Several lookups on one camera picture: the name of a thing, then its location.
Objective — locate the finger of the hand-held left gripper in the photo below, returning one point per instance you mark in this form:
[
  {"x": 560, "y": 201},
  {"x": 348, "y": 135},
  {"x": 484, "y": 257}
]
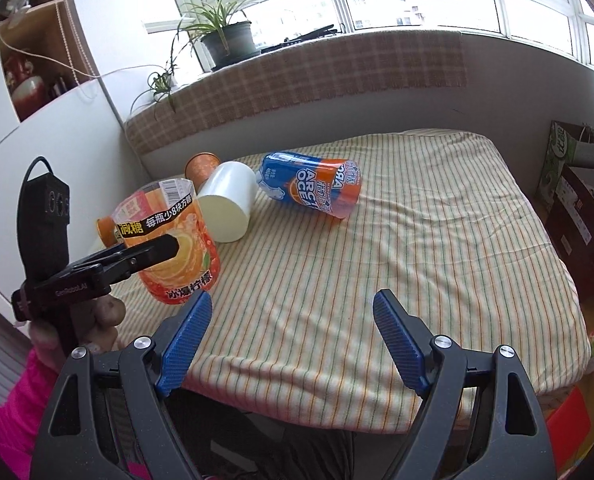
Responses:
[{"x": 147, "y": 252}]

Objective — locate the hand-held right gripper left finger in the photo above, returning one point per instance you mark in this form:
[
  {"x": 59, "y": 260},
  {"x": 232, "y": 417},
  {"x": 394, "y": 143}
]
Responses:
[{"x": 187, "y": 340}]

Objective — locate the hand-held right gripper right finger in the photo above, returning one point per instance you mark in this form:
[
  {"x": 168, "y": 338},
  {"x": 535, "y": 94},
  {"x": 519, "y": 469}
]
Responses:
[{"x": 397, "y": 340}]

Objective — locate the orange labelled plastic bottle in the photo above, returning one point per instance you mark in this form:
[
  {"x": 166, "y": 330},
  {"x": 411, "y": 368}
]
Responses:
[{"x": 187, "y": 270}]

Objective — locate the orange paper cup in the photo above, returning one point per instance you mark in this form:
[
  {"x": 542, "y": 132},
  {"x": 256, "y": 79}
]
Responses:
[
  {"x": 203, "y": 169},
  {"x": 105, "y": 230}
]

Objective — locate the white cup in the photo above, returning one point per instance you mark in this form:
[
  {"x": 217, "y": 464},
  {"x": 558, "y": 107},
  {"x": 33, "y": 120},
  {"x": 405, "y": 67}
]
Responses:
[{"x": 224, "y": 210}]

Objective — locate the person's left hand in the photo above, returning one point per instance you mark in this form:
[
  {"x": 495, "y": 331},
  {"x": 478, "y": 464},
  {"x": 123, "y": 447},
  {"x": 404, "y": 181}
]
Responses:
[{"x": 108, "y": 322}]

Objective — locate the striped bed sheet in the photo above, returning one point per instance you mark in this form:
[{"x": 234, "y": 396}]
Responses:
[{"x": 377, "y": 270}]

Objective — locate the red vase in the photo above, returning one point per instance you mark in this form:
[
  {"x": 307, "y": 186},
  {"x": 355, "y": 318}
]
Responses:
[{"x": 27, "y": 95}]

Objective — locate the person's dark trouser legs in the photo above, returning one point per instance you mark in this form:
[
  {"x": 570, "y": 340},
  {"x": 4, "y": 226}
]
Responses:
[{"x": 302, "y": 450}]

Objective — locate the blue orange Arctic Ocean bottle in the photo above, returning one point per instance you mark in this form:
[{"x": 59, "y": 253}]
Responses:
[{"x": 307, "y": 185}]

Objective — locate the red and yellow box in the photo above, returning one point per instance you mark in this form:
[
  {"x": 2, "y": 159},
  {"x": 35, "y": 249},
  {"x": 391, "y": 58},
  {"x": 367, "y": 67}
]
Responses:
[{"x": 567, "y": 435}]

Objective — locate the dark brown cardboard box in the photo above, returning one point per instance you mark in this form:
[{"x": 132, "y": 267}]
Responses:
[{"x": 577, "y": 225}]

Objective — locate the potted spider plant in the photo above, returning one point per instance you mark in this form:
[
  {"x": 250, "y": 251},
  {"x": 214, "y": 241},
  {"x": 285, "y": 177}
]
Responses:
[{"x": 229, "y": 42}]

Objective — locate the green and white carton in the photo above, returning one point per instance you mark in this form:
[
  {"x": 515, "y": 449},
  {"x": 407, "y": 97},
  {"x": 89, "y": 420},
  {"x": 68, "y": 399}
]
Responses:
[{"x": 557, "y": 155}]

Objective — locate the plaid windowsill cloth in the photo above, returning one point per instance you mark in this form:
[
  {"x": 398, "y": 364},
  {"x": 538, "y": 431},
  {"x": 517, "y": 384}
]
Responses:
[{"x": 327, "y": 80}]

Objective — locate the dark flat item on windowsill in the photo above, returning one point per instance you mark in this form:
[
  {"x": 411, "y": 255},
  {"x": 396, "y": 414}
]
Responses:
[{"x": 302, "y": 37}]

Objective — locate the wooden wall shelf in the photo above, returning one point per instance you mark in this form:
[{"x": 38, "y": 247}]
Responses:
[{"x": 52, "y": 55}]

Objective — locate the white window frame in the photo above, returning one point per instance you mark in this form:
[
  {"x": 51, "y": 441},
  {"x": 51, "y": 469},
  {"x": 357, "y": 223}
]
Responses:
[{"x": 499, "y": 5}]

